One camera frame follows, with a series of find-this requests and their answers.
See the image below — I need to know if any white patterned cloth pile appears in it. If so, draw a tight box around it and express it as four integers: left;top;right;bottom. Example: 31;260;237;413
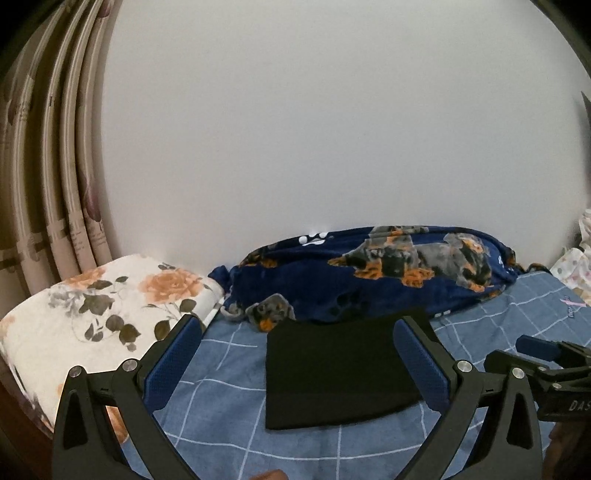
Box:
550;209;591;305

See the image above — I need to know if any black wall television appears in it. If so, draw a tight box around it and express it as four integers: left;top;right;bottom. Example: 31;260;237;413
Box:
581;92;591;131

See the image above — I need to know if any beige floral curtain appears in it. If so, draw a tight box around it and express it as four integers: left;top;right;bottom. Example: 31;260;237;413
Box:
1;0;117;313

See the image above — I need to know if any blue grid bed sheet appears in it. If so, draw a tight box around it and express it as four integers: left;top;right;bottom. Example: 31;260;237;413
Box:
155;272;590;479

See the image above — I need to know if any black pants orange lining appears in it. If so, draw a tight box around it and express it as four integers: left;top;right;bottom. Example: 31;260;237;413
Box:
266;309;437;431

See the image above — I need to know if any brown wooden bed frame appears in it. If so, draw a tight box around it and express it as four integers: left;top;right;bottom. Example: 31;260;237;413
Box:
1;360;52;479

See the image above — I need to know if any left hand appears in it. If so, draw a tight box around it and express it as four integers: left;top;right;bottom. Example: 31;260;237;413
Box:
250;469;288;480

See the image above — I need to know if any right hand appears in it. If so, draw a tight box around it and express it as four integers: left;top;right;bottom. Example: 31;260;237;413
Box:
542;422;590;479

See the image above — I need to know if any white floral quilt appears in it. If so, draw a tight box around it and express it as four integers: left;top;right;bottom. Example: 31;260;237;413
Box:
1;255;224;437

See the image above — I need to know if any navy dog print blanket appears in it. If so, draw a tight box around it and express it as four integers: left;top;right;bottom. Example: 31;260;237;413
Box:
209;225;524;332

